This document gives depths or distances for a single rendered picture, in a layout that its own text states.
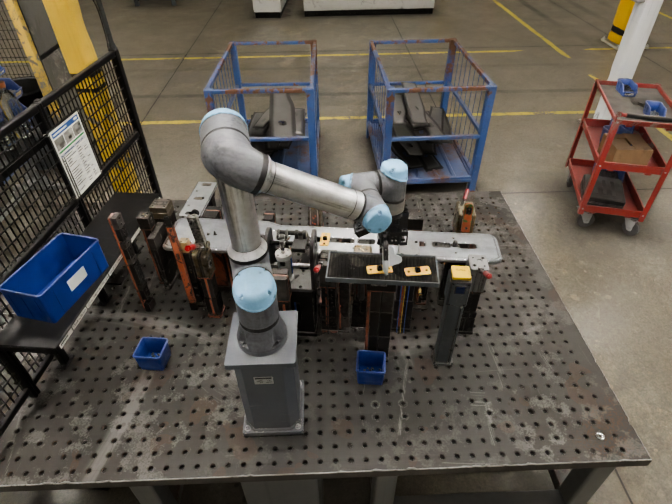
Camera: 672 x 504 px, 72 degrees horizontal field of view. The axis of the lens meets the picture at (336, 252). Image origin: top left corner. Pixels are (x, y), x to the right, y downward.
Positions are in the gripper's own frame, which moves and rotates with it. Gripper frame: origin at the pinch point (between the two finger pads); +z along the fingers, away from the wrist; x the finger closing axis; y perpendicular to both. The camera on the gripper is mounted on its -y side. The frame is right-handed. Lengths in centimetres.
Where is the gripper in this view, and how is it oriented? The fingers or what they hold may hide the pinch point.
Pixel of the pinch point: (380, 260)
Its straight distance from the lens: 151.8
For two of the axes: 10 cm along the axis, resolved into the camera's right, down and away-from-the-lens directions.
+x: -0.8, -6.4, 7.6
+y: 10.0, -0.6, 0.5
